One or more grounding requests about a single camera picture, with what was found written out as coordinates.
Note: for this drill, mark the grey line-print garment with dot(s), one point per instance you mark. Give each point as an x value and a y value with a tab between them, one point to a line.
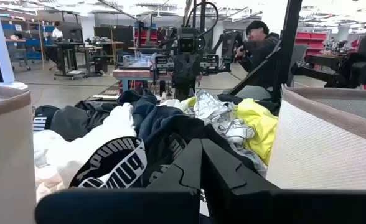
214	109

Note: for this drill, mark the red bin rack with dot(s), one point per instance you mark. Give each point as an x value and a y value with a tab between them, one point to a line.
310	42

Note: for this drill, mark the black monitor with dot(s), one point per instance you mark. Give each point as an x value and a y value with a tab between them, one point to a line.
114	35

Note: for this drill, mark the yellow garment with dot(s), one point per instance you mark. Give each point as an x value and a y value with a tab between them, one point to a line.
257	130

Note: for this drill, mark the dark grey Puma underwear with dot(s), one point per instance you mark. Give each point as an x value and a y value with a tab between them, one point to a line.
71	123

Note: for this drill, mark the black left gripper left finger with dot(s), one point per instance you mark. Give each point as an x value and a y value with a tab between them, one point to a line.
158	205

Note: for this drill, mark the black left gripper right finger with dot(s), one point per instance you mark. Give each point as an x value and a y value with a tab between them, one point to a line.
248	205

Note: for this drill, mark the beige fabric storage bin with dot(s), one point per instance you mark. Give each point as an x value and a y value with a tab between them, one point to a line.
5	155
326	146

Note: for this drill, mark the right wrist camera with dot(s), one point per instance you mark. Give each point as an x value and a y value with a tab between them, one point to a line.
186	44

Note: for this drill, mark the shelf with blue bins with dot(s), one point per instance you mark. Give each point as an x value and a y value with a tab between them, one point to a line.
30	37

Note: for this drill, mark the person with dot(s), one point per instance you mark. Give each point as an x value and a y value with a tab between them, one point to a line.
57	32
260	53

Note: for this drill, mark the black background robot station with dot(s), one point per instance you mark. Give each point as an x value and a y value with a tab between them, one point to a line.
354	67

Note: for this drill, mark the white round stand base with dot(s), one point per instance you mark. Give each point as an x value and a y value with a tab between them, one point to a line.
1	46

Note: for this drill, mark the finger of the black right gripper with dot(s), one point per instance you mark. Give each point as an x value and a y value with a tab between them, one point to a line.
194	73
180	73

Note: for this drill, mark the wooden-top workbench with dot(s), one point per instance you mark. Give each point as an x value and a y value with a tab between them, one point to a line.
136	74

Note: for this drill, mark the navy garment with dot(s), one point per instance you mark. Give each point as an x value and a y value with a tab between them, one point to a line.
152	115

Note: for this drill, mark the clear plastic container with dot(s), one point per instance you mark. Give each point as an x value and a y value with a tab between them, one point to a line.
137	61

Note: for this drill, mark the black Puma underwear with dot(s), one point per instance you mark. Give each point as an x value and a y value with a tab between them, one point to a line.
117	161

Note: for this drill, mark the large white garment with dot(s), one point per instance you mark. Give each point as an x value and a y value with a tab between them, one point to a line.
77	149

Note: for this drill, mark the black aluminium table frame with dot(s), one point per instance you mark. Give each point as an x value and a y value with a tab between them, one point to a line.
290	46

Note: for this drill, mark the black rolling desk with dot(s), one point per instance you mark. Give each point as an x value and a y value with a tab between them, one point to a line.
66	49

